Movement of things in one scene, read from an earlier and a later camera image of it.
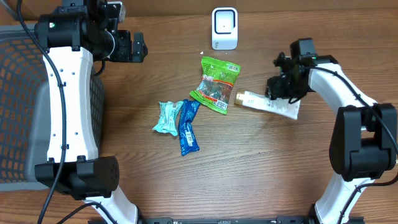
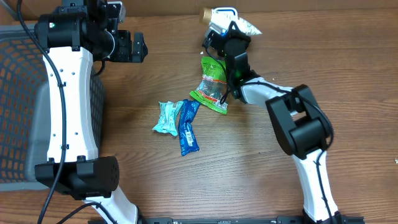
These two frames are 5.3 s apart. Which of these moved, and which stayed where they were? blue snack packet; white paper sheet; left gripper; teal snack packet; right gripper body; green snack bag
Moved: right gripper body; white paper sheet
Stayed: blue snack packet; teal snack packet; green snack bag; left gripper
